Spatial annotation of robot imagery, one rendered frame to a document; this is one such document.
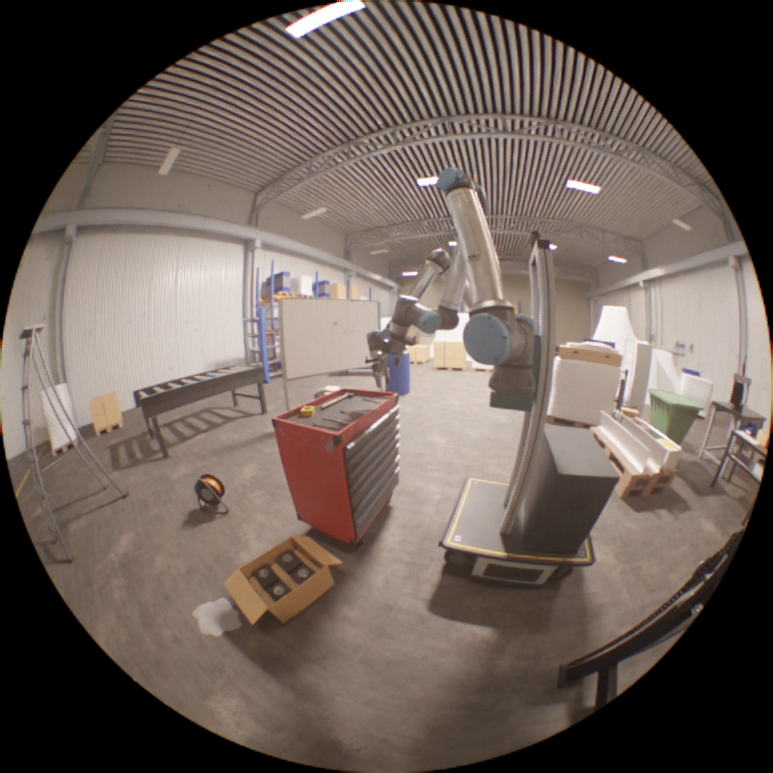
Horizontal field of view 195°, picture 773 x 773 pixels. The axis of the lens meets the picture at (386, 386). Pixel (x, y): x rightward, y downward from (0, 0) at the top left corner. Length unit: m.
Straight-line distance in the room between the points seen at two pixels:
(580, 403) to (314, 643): 4.07
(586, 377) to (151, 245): 11.41
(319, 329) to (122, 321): 6.85
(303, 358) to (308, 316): 0.64
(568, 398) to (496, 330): 3.40
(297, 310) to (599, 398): 4.76
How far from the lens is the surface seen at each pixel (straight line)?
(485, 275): 0.72
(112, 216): 9.12
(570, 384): 3.91
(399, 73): 7.85
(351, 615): 1.46
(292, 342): 3.45
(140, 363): 8.56
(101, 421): 6.60
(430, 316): 0.86
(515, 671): 1.48
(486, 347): 0.65
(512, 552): 1.36
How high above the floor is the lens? 1.37
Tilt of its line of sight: 14 degrees down
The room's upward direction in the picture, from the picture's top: 1 degrees counter-clockwise
